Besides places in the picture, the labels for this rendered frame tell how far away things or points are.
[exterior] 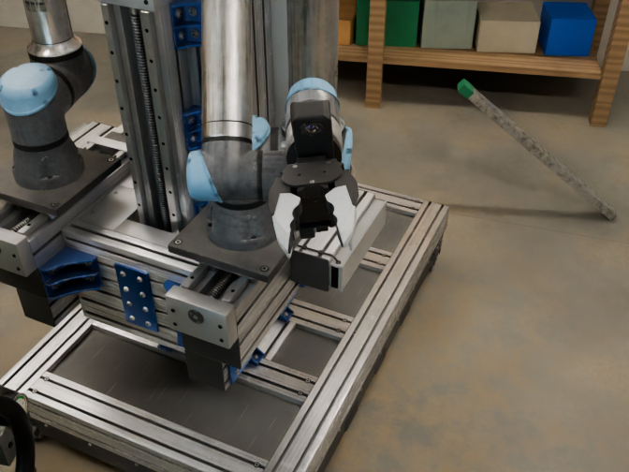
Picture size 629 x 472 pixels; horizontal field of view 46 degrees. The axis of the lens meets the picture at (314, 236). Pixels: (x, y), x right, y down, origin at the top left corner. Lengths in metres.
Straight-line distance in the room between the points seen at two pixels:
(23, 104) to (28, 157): 0.13
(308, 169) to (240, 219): 0.54
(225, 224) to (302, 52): 0.37
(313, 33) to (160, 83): 0.38
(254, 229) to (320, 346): 0.73
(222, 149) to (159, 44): 0.43
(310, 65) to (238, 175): 0.28
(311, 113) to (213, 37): 0.33
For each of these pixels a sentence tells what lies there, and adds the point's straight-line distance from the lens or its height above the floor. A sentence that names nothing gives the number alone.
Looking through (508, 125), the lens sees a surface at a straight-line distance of 2.80.
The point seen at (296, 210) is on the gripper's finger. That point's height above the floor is 1.23.
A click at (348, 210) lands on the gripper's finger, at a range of 0.81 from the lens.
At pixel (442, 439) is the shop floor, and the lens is 2.18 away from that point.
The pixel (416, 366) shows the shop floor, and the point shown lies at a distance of 2.34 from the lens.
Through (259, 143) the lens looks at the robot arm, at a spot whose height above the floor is 1.04.
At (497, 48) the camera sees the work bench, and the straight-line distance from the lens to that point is 3.69.
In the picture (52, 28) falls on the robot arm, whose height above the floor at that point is 1.11.
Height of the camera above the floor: 1.72
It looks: 38 degrees down
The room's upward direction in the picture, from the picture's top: straight up
